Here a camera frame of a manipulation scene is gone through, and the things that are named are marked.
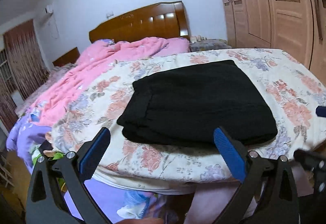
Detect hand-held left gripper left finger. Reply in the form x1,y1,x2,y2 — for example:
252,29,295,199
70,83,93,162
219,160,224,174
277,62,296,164
25,127,111,224

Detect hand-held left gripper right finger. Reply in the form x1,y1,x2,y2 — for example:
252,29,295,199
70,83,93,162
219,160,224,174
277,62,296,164
213,126,300,224

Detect black pants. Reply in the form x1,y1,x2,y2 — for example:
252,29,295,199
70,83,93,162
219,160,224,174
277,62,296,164
117,59,278,148

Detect green cloth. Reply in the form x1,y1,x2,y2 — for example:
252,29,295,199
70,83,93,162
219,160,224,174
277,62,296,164
32,148,67,189

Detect cream floral bed blanket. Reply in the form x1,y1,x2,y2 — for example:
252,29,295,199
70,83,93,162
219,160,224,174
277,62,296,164
51,48,326,189

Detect person's pink clothing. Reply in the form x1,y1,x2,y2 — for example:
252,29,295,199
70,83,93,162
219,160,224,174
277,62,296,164
183,183,258,224

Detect purple printed bedsheet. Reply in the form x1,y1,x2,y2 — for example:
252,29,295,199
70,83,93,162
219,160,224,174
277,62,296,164
6,102,179,224

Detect pink quilt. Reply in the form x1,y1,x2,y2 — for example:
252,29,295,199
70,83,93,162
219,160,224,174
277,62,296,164
15,37,190,128

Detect small wooden nightstand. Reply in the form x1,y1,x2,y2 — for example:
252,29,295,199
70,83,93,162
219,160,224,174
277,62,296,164
52,47,80,67

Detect nightstand with floral cover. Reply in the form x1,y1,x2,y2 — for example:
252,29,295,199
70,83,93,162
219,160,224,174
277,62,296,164
190,36,232,53

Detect light wooden wardrobe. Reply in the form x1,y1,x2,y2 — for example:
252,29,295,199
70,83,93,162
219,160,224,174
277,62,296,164
211,0,326,79

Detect patterned brown curtain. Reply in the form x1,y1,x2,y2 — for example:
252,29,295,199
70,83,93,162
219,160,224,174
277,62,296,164
0,19,49,133

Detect barred window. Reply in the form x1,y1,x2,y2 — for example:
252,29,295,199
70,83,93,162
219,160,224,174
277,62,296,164
0,48,13,85

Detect wooden bed headboard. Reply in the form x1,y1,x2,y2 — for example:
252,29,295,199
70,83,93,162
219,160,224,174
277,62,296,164
89,1,191,44

